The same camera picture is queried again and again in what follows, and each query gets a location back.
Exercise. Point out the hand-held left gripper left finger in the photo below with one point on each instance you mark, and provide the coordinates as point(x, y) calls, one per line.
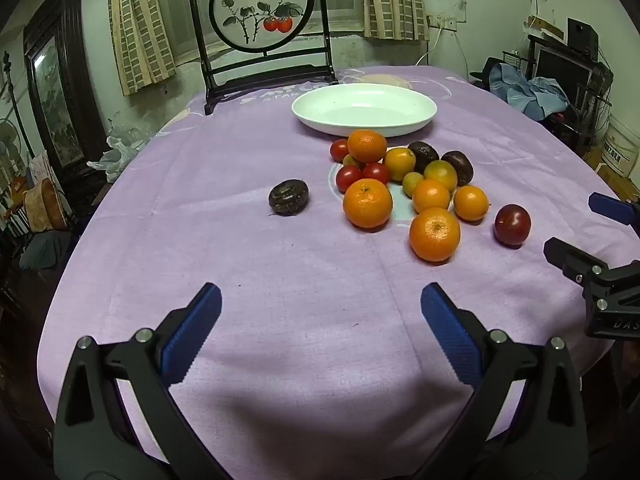
point(192, 332)

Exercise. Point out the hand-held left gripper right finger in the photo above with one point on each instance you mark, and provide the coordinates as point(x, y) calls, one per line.
point(450, 332)

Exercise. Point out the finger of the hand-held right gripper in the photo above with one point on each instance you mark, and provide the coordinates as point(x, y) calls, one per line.
point(612, 207)
point(570, 255)

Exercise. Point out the dark red plum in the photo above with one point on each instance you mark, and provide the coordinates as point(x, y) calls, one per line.
point(512, 224)

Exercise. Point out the large orange mandarin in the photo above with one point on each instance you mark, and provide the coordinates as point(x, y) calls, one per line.
point(367, 145)
point(434, 234)
point(367, 203)

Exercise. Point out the small orange mandarin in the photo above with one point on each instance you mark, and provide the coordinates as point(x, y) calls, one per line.
point(430, 196)
point(470, 203)

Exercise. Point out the dark purple passion fruit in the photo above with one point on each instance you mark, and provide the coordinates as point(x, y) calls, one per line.
point(458, 165)
point(423, 154)
point(288, 198)

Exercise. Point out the yellow-orange mandarin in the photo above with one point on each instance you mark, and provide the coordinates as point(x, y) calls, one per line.
point(400, 162)
point(441, 175)

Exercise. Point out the red cherry tomato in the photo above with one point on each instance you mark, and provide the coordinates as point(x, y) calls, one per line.
point(339, 149)
point(348, 178)
point(376, 172)

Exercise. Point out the white oval plate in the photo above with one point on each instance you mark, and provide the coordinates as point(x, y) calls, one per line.
point(364, 109)

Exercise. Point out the white bucket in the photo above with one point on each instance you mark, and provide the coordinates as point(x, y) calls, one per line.
point(620, 147)

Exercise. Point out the purple printed tablecloth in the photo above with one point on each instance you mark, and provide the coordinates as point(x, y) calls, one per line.
point(225, 240)

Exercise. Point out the blue cloth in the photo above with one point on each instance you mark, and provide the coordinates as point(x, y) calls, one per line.
point(525, 92)

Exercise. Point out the black monitor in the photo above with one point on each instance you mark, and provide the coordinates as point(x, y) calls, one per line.
point(562, 70)

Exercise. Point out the black speaker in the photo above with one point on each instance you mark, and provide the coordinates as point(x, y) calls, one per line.
point(582, 35)

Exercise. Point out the white plastic bag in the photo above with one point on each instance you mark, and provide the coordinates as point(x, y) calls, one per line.
point(117, 152)

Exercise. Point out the dark wood framed painting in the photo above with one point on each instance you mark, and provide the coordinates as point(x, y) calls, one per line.
point(55, 90)

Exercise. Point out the beige checked curtain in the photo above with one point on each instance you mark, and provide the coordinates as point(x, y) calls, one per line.
point(140, 25)
point(395, 0)

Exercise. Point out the black framed persimmon painting screen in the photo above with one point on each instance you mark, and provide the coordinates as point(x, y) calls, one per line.
point(260, 10)

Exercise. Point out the white wall outlet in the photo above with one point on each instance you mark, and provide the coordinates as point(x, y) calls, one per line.
point(443, 22)

